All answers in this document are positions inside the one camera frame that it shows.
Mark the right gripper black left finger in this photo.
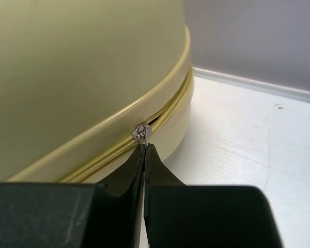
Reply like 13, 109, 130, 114
0, 145, 146, 247

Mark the yellow suitcase with black lining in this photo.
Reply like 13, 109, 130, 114
0, 1, 194, 182

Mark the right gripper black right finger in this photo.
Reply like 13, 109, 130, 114
144, 144, 283, 247

